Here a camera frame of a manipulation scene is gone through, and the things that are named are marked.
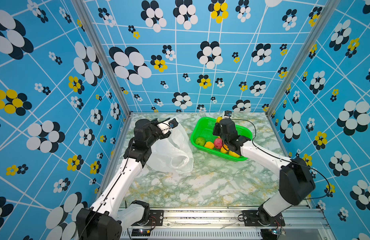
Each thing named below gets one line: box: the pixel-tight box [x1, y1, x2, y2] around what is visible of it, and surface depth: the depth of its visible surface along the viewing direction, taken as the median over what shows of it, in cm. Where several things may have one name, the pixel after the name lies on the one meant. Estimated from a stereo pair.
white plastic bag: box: [146, 119, 194, 174], surface depth 79 cm
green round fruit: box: [195, 137, 206, 146], surface depth 97 cm
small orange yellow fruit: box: [204, 141, 215, 150], surface depth 96 cm
